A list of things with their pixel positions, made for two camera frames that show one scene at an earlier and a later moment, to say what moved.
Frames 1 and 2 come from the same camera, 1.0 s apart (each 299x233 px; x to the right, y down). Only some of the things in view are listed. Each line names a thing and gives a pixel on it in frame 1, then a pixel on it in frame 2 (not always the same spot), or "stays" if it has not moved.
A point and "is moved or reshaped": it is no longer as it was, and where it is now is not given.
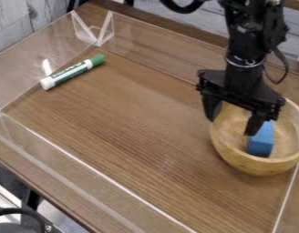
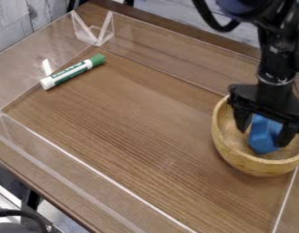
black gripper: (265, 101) -> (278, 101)
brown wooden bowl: (229, 139) stays
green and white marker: (60, 76) stays
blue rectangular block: (262, 142) is moved or reshaped
